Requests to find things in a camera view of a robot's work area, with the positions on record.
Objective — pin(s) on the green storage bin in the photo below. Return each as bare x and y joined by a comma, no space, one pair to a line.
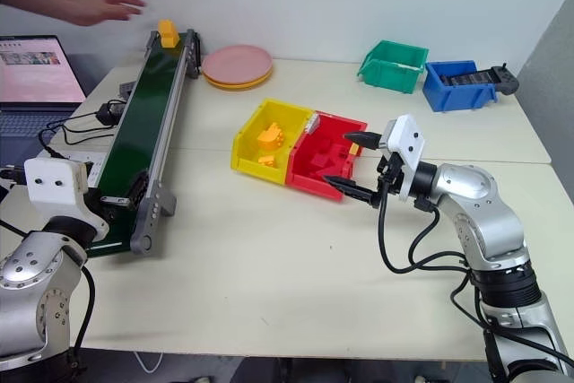
390,75

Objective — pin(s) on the red storage bin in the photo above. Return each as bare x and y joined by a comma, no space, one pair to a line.
314,183

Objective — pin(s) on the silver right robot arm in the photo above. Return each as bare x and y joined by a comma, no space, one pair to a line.
484,212

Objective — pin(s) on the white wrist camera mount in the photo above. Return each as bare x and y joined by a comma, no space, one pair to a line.
408,141
54,188

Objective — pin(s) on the grey bin connector clip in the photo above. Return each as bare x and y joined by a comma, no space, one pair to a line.
312,124

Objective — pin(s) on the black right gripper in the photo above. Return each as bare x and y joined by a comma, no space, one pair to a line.
392,174

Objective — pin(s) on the black power adapter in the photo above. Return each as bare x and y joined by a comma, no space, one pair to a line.
110,114

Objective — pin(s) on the blue storage bin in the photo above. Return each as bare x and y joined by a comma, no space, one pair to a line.
462,95

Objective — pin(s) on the yellow storage bin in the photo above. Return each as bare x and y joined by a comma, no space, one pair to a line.
251,154

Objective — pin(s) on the open laptop with pink screen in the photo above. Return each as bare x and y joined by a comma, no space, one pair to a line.
31,69

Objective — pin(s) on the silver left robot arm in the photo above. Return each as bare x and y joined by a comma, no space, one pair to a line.
31,293

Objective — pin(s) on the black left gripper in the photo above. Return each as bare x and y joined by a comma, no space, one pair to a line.
96,204

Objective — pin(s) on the red plastic block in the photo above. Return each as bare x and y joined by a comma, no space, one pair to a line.
319,162
339,152

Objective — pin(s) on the tiny yellow plastic piece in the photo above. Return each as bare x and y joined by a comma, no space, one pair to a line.
354,150

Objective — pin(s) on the small yellow plastic block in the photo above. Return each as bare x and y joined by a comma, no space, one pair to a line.
266,160

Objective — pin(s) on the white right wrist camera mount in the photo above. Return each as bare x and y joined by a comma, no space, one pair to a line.
408,141

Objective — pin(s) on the yellow plate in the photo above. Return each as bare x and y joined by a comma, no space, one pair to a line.
237,85

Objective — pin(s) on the large yellow plastic block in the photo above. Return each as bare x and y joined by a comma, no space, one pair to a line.
270,137

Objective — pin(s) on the pink plate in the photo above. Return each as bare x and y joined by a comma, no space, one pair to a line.
237,60

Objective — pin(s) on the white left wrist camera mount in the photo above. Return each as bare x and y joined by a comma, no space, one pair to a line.
54,188

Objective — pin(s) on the black handheld device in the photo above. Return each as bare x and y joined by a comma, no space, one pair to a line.
504,78

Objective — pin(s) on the green belt conveyor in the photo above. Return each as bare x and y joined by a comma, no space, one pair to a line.
139,132

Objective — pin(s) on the small grey box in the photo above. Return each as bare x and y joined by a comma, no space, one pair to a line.
127,89

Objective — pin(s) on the person's bare hand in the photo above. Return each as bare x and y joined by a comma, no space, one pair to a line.
105,4

